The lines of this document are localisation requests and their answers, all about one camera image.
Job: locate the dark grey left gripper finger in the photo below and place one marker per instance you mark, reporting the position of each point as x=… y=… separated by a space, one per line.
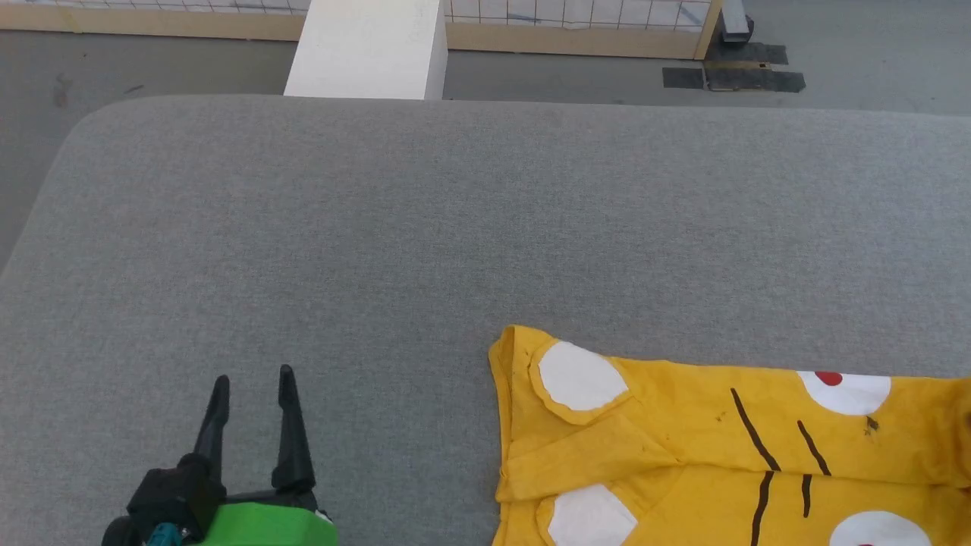
x=215 y=425
x=292 y=440

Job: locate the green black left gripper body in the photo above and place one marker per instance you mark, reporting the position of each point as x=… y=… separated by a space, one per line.
x=258 y=527

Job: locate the yellow cat print garment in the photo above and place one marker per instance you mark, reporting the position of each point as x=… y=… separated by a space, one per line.
x=683 y=455

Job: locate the grey metal partition foot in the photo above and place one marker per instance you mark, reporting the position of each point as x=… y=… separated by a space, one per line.
x=736 y=21

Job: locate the white box pedestal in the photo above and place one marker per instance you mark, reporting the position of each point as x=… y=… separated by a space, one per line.
x=368 y=49

